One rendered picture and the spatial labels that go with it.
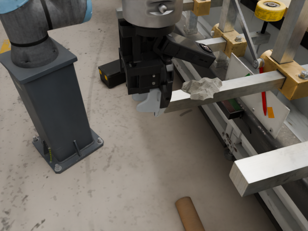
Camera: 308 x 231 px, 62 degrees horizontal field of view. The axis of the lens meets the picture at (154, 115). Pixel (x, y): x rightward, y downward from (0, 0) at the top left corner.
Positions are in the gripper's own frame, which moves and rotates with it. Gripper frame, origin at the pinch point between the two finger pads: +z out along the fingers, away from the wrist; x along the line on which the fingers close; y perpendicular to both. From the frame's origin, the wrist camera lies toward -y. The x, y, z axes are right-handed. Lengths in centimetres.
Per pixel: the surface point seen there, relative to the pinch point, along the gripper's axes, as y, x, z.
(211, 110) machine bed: -53, -58, 65
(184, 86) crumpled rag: -5.9, -1.7, -4.0
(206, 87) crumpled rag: -9.7, 0.5, -4.7
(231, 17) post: -30.8, -27.6, -5.3
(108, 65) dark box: -4, -128, 71
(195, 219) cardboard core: -21, -3, 74
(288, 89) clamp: -28.8, 3.0, -2.3
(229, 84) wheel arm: -15.6, -0.1, -3.8
